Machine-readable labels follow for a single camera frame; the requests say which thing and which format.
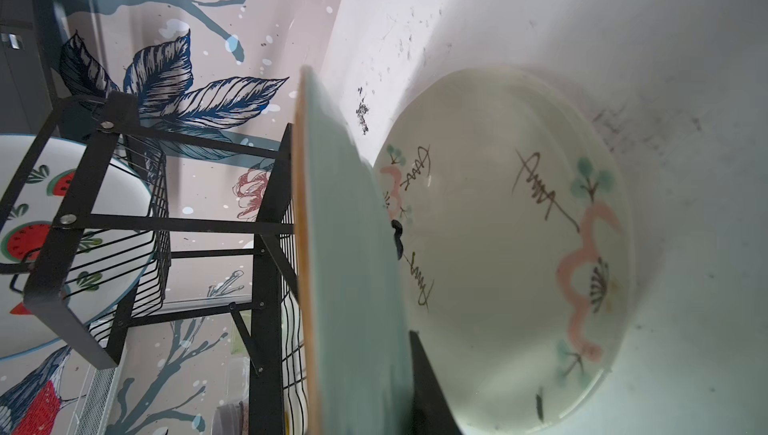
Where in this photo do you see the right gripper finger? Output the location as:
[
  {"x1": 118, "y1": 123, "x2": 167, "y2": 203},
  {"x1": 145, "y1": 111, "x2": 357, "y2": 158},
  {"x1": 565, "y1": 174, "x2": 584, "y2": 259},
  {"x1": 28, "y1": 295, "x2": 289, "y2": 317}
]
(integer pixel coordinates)
[{"x1": 409, "y1": 331, "x2": 462, "y2": 435}]

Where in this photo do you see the pale green plate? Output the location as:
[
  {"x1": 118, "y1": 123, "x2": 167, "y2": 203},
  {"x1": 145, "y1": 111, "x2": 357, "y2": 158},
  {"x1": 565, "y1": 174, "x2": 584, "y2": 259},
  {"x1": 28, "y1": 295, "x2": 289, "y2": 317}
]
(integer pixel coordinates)
[{"x1": 292, "y1": 66, "x2": 414, "y2": 434}]

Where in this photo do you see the white wire mesh shelf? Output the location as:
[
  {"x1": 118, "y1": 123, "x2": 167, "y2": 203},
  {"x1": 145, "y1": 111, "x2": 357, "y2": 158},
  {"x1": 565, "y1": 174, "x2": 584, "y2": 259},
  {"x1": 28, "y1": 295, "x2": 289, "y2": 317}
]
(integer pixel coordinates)
[{"x1": 66, "y1": 350, "x2": 127, "y2": 435}]

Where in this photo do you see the black two-tier dish rack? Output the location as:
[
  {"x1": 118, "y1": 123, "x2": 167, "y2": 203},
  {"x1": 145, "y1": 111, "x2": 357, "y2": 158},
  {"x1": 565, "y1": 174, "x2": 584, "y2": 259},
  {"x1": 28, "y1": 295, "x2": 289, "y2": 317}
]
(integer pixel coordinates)
[{"x1": 0, "y1": 0, "x2": 310, "y2": 435}]

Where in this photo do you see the white plate blue rim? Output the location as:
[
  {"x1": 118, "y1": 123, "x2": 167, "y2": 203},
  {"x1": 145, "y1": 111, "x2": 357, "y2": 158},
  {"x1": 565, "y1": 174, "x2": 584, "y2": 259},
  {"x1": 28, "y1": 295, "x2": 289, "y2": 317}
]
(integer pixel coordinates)
[{"x1": 1, "y1": 138, "x2": 158, "y2": 359}]

